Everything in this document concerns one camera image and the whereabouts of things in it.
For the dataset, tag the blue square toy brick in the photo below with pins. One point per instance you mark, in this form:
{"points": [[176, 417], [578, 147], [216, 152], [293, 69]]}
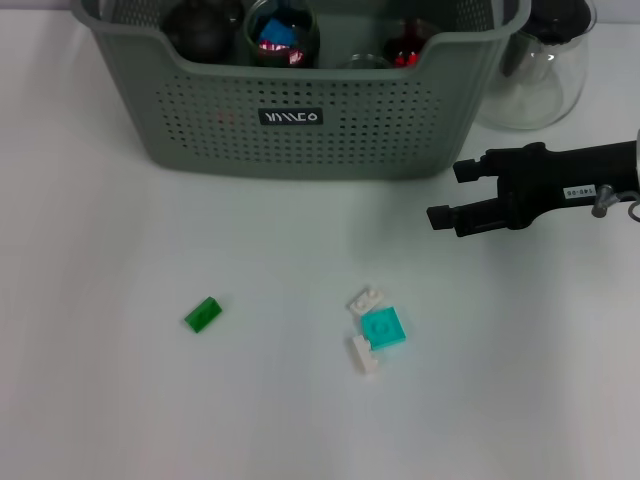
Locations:
{"points": [[276, 32]]}

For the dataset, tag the orange-red sloped toy brick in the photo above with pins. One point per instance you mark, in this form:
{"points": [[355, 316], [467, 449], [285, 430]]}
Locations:
{"points": [[406, 60]]}

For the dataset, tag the white notched toy brick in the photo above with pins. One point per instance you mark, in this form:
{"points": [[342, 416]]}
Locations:
{"points": [[364, 357]]}

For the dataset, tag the black round teapot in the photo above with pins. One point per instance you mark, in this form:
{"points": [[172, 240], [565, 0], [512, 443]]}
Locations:
{"points": [[200, 35]]}

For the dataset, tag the glass carafe with black lid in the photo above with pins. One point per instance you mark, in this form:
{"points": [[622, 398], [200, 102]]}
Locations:
{"points": [[540, 85]]}

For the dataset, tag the white studded toy brick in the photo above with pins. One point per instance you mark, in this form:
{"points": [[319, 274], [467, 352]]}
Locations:
{"points": [[365, 300]]}

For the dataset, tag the right gripper silver fitting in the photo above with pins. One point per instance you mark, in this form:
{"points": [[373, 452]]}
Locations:
{"points": [[602, 200]]}

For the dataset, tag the teal square toy brick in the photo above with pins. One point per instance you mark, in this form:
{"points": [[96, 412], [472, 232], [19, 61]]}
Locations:
{"points": [[382, 327]]}

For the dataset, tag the grey-green perforated storage bin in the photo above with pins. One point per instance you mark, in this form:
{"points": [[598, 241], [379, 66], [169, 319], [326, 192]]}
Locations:
{"points": [[300, 150]]}

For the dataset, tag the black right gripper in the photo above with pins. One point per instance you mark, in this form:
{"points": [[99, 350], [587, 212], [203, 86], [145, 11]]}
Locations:
{"points": [[555, 180]]}

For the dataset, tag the green rectangular toy brick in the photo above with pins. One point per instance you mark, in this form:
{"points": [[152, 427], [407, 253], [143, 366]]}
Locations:
{"points": [[202, 315]]}

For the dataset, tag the glass teacup with black sleeve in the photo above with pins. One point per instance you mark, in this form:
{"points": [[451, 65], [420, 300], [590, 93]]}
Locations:
{"points": [[305, 20], [395, 42], [311, 61], [365, 62]]}

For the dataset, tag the dark red toy brick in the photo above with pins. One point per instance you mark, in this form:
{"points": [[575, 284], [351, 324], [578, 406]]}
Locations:
{"points": [[275, 52]]}

